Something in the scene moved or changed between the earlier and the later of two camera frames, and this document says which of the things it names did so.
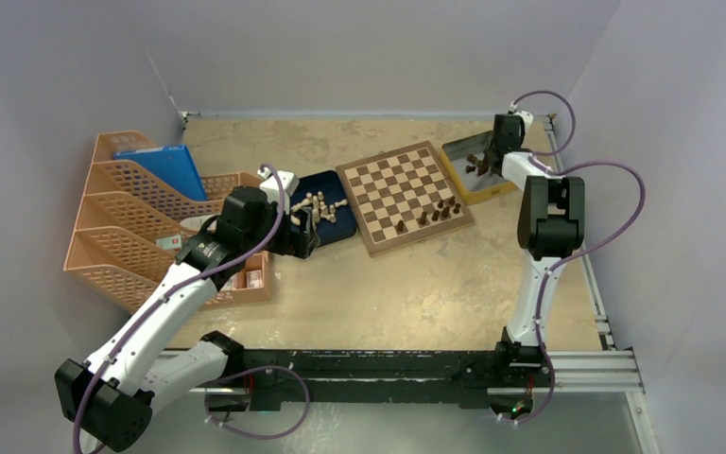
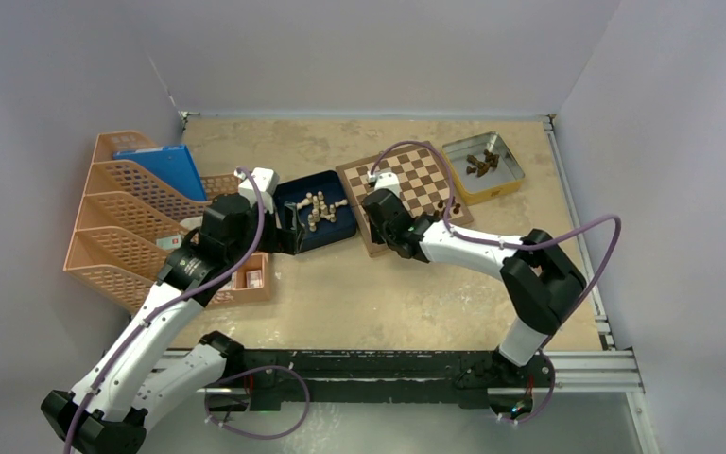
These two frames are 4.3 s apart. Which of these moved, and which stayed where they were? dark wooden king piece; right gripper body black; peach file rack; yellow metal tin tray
Moved: right gripper body black
Stayed: dark wooden king piece; peach file rack; yellow metal tin tray
